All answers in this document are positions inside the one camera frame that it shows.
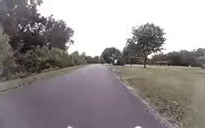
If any dark round tree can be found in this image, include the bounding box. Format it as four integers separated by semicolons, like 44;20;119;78
100;46;123;65

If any large lone tree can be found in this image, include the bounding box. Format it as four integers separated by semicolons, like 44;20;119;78
122;22;167;69

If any grass verge beside trees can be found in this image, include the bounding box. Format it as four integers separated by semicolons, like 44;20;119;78
0;64;91;96

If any row of trees and bushes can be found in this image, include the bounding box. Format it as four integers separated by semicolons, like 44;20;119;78
0;0;102;81

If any wide grass field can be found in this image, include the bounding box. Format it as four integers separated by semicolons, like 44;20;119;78
108;64;205;128

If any distant tree line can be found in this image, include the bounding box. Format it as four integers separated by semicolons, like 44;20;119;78
149;46;205;68

